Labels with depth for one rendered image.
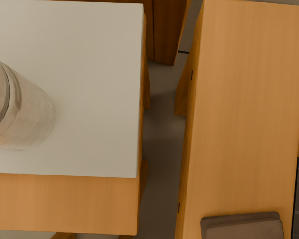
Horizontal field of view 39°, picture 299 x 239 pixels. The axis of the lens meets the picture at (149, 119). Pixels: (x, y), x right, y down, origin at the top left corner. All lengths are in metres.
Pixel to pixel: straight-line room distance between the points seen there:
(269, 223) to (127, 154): 0.20
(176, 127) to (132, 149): 0.90
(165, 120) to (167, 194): 0.25
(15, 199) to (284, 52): 0.42
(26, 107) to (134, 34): 0.20
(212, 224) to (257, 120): 0.15
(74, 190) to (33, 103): 0.18
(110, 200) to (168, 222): 0.88
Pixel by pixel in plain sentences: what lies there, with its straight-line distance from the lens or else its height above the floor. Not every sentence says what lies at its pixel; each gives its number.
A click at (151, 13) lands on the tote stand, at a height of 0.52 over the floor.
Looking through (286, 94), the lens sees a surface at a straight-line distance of 0.57.
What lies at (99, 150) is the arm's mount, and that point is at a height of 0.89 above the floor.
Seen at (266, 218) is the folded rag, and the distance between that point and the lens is 0.55.
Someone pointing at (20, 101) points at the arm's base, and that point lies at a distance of 0.43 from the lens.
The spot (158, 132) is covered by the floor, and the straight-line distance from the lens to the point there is 1.44.
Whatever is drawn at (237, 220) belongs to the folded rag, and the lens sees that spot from 0.54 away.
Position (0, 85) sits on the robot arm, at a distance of 0.38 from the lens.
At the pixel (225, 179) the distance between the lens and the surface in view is 0.55.
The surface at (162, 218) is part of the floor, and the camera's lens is 1.46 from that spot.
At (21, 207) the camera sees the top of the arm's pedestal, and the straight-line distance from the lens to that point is 0.63.
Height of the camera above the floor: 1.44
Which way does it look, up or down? 86 degrees down
